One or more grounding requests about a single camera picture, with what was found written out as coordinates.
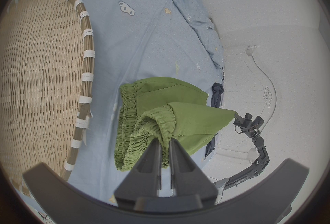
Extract dark blue garment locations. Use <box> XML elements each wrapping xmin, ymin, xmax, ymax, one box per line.
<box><xmin>204</xmin><ymin>82</ymin><xmax>225</xmax><ymax>162</ymax></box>

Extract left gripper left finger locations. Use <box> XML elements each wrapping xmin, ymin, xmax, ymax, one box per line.
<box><xmin>115</xmin><ymin>138</ymin><xmax>162</xmax><ymax>209</ymax></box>

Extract round woven basket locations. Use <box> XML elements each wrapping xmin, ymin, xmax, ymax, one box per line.
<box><xmin>0</xmin><ymin>0</ymin><xmax>95</xmax><ymax>196</ymax></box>

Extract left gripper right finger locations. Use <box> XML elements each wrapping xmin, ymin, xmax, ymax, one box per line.
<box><xmin>170</xmin><ymin>139</ymin><xmax>218</xmax><ymax>208</ymax></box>

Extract green shorts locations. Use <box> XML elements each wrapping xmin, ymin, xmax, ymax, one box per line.
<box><xmin>115</xmin><ymin>77</ymin><xmax>235</xmax><ymax>172</ymax></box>

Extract white cord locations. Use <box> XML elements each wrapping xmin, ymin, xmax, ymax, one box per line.
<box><xmin>246</xmin><ymin>44</ymin><xmax>277</xmax><ymax>108</ymax></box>

